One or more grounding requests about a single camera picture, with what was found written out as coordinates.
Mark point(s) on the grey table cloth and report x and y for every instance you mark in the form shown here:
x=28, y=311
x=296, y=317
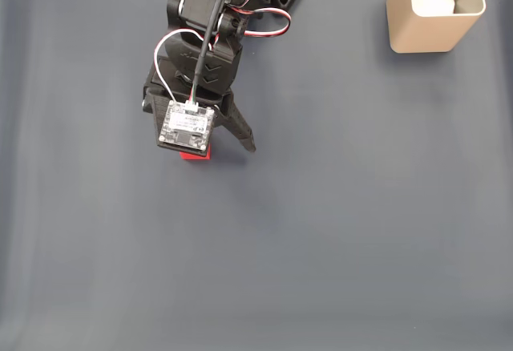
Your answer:
x=256, y=247

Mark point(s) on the red cube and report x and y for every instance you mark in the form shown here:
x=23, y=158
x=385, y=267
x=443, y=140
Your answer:
x=196, y=158

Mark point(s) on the camera circuit board on mount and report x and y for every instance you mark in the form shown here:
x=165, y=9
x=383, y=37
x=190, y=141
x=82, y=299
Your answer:
x=186, y=126

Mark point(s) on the beige rectangular box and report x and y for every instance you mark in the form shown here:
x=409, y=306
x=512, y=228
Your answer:
x=425, y=32

